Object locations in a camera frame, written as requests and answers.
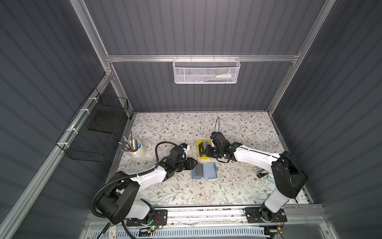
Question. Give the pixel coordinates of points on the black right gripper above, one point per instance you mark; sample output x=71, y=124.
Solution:
x=213, y=150

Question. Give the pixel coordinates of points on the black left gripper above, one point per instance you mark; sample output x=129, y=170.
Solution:
x=185, y=163

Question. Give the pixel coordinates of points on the black VIP credit card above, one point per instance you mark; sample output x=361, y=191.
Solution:
x=199, y=171

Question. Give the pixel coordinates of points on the blue leather card holder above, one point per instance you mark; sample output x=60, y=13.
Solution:
x=210, y=171

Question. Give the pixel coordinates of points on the yellow plastic card tray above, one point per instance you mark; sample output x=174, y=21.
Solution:
x=198, y=151

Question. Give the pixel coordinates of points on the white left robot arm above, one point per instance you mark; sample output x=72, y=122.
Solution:
x=117, y=201

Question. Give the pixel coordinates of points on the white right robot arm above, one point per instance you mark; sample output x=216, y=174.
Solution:
x=288, y=174

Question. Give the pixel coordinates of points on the white pen cup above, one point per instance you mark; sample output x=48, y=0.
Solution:
x=140, y=152

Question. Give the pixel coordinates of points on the pens in cup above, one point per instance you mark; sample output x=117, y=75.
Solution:
x=131, y=145

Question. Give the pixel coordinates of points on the white tube in basket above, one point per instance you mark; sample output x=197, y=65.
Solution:
x=222, y=77

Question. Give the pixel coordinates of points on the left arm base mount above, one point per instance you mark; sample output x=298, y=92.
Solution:
x=158, y=217

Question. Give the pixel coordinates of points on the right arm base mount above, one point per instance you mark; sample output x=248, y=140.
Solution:
x=264, y=215

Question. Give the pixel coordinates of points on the white wire mesh basket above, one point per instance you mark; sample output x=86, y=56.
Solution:
x=193, y=70

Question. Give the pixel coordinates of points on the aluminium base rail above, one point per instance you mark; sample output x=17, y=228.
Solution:
x=236, y=215

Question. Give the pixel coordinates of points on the black wire mesh basket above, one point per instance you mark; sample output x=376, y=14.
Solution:
x=97, y=130

